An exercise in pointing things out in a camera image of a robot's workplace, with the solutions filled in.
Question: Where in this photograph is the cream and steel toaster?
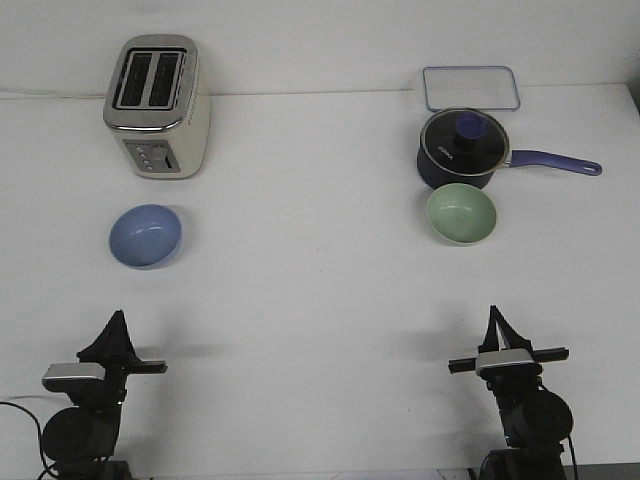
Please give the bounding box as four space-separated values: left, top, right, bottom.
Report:
103 34 212 180

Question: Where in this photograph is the green bowl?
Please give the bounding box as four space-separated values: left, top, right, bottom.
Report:
425 183 498 246

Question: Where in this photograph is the clear blue-rimmed container lid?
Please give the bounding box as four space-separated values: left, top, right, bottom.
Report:
422 65 521 113

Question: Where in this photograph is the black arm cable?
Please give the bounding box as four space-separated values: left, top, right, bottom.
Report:
0 399 59 480
537 382 581 480

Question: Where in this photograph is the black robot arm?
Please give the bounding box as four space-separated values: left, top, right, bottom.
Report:
41 310 168 479
448 305 574 479

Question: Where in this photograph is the blue bowl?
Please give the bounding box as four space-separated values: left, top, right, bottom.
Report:
108 204 183 270

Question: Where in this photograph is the glass pot lid blue knob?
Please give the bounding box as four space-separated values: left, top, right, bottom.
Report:
421 108 510 176

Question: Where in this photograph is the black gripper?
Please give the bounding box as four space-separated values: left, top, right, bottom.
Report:
74 310 168 405
448 305 569 395

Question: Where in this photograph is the dark blue saucepan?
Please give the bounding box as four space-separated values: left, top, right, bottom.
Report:
417 137 602 189

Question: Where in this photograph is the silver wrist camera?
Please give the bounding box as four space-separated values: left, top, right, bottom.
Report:
475 348 534 377
42 362 106 393

